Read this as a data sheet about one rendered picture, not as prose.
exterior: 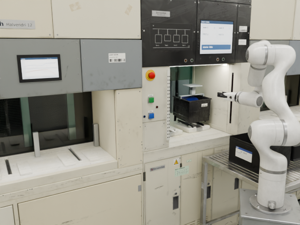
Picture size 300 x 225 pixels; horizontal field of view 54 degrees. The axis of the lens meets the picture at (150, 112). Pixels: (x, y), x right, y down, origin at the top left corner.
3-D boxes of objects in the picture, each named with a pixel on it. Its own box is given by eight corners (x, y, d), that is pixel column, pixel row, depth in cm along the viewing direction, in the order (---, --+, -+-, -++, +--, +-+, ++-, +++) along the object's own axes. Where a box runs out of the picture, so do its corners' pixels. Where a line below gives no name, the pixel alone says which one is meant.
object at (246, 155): (227, 160, 200) (228, 135, 196) (256, 153, 213) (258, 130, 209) (259, 175, 176) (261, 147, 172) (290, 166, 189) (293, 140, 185)
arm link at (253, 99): (247, 89, 191) (237, 95, 187) (264, 91, 180) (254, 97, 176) (249, 100, 194) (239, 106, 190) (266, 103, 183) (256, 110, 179)
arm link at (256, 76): (264, 53, 174) (255, 93, 195) (247, 64, 168) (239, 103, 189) (277, 60, 169) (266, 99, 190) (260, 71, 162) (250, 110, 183)
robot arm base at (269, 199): (294, 217, 132) (298, 179, 128) (250, 211, 137) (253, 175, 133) (287, 197, 150) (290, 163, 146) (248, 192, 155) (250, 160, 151)
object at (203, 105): (185, 129, 225) (188, 88, 217) (170, 122, 242) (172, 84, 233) (210, 124, 237) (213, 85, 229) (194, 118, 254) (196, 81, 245)
